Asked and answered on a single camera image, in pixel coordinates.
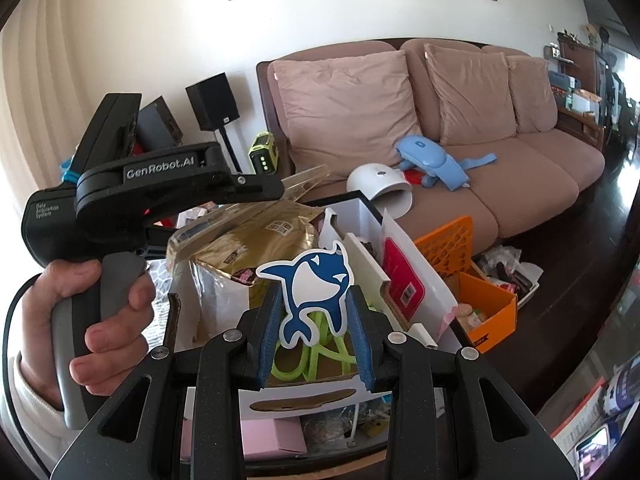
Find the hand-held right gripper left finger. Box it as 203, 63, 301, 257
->
50, 284, 286, 480

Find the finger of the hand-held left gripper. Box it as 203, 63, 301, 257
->
220, 172, 286, 207

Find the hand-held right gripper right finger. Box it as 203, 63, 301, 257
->
346, 285, 578, 480

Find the green rope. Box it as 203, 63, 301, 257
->
270, 310, 359, 387

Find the clear bamboo print board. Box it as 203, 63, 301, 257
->
170, 164, 332, 256

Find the black and white cardboard box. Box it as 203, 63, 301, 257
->
167, 196, 478, 441

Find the gold tissue pack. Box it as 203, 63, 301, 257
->
167, 200, 321, 306

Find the blue white whale sticker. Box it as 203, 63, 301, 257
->
256, 241, 356, 349

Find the person's left forearm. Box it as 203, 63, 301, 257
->
7, 352, 76, 466

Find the person's left hand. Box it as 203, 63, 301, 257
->
20, 259, 157, 402

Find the green portable radio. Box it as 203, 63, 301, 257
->
247, 131, 279, 176

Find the black speaker stand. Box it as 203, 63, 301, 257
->
215, 127, 242, 174

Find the red card packet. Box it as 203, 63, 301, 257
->
381, 237, 426, 322

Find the black speaker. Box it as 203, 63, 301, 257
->
185, 72, 236, 131
135, 96, 184, 151

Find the pink box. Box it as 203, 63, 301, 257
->
240, 417, 309, 454

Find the brown sofa cushion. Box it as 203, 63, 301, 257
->
272, 50, 424, 181
424, 43, 519, 146
506, 55, 559, 134

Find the white dome lamp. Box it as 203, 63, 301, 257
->
346, 162, 414, 219

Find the white curtain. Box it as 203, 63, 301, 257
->
0, 20, 91, 261

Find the orange plastic crate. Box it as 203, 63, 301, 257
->
414, 216, 475, 277

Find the orange cardboard box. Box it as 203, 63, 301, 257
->
440, 270, 519, 357

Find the white tray of clutter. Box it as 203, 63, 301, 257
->
472, 247, 544, 309

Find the light blue massager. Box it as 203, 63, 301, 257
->
395, 135, 499, 192

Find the brown sofa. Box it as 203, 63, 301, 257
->
256, 37, 606, 241

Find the smartphone with lit screen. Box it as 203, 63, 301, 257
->
575, 425, 614, 479

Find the dark wooden cabinet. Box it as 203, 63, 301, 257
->
542, 32, 609, 151

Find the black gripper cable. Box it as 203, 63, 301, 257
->
0, 280, 37, 467

